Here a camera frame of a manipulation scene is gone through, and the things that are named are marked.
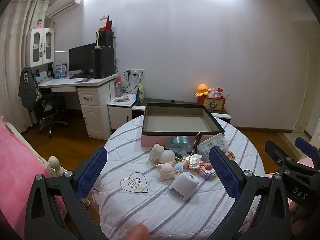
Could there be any person's right hand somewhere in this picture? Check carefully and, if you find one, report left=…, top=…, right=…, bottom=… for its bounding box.
left=290, top=204, right=320, bottom=233

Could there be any white door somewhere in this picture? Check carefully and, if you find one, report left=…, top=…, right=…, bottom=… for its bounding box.
left=294, top=20, right=320, bottom=133

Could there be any teal tape roll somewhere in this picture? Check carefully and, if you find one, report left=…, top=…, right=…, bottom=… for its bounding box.
left=168, top=135, right=190, bottom=155

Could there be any white brick block model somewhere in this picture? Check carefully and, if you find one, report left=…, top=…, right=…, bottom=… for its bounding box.
left=189, top=154, right=203, bottom=169

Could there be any colourful snack bag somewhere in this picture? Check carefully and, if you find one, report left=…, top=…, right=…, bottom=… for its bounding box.
left=136, top=84, right=146, bottom=103

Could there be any white wall outlet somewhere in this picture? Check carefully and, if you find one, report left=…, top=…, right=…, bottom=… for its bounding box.
left=126, top=69, right=145, bottom=78

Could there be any black speaker box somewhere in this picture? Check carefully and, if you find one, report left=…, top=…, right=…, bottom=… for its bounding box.
left=96, top=31, right=114, bottom=48

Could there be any clear plastic case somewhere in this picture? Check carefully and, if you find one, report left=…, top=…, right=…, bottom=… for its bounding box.
left=197, top=133, right=229, bottom=161

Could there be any water bottle with orange cap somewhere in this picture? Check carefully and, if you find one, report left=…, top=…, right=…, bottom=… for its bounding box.
left=114, top=76, right=123, bottom=97

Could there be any pink box with dark rim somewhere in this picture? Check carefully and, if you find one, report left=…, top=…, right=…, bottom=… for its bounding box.
left=141, top=102, right=225, bottom=148

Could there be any black monitor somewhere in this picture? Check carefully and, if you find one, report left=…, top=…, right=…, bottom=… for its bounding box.
left=68, top=43, right=97, bottom=77

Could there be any cream curtain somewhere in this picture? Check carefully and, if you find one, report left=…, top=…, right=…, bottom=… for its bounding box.
left=0, top=0, right=52, bottom=133

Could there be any black-topped low cabinet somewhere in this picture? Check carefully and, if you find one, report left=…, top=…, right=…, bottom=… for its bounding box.
left=132, top=97, right=232, bottom=125

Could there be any cream rounded figurine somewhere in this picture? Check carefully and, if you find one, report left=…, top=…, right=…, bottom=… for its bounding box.
left=149, top=144, right=177, bottom=165

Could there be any white glass-door cabinet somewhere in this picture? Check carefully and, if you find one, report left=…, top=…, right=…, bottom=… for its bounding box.
left=27, top=28, right=55, bottom=68

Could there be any white nightstand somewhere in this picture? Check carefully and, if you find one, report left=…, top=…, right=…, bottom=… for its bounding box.
left=107, top=94, right=137, bottom=133

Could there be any white plug adapter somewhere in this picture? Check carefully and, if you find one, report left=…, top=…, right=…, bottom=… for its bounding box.
left=169, top=171, right=200, bottom=202

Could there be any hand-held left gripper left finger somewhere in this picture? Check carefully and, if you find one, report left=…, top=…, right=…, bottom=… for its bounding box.
left=24, top=146, right=108, bottom=240

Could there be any white air conditioner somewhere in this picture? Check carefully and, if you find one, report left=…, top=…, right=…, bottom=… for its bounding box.
left=46, top=0, right=83, bottom=18

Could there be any black computer tower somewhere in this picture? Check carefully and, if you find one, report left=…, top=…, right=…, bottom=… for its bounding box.
left=94, top=47, right=115, bottom=79

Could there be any black office chair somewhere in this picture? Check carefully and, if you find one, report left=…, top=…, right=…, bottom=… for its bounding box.
left=35, top=92, right=68, bottom=138

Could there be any white desk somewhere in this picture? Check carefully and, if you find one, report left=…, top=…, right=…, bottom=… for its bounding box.
left=37, top=74, right=118, bottom=140

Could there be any orange octopus plush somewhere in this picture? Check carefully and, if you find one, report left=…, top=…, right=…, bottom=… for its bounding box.
left=195, top=84, right=212, bottom=98

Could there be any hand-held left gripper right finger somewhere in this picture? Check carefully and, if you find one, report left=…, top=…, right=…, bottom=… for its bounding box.
left=209, top=146, right=292, bottom=240

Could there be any red paper ornament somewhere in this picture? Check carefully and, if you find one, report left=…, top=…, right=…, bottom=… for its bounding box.
left=99, top=16, right=113, bottom=32

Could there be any black power cable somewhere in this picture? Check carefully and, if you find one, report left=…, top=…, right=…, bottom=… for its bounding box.
left=122, top=71, right=140, bottom=93

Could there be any cream bedpost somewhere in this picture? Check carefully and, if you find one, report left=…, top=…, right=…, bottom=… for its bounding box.
left=47, top=156, right=67, bottom=178

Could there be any red storage box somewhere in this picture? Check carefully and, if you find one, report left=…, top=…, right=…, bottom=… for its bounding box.
left=197, top=95, right=226, bottom=112

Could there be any blue and white carton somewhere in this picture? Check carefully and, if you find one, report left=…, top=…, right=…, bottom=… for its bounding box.
left=54, top=62, right=67, bottom=78

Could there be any beige doll with blue outfit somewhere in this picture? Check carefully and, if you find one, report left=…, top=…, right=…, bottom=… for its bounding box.
left=156, top=161, right=186, bottom=182

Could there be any grey patterned jacket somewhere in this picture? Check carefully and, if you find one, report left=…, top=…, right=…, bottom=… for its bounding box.
left=18, top=67, right=46, bottom=112

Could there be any dark slim ornament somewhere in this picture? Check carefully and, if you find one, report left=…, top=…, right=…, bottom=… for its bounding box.
left=187, top=132, right=202, bottom=157

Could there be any striped white tablecloth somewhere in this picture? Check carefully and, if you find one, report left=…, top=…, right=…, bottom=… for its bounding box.
left=92, top=115, right=265, bottom=240

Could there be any pink brick block model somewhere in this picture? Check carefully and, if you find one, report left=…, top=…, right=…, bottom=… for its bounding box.
left=197, top=162, right=217, bottom=180

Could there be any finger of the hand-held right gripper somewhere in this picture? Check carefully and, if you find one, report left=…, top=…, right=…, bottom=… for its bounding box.
left=265, top=140, right=297, bottom=172
left=295, top=137, right=320, bottom=174

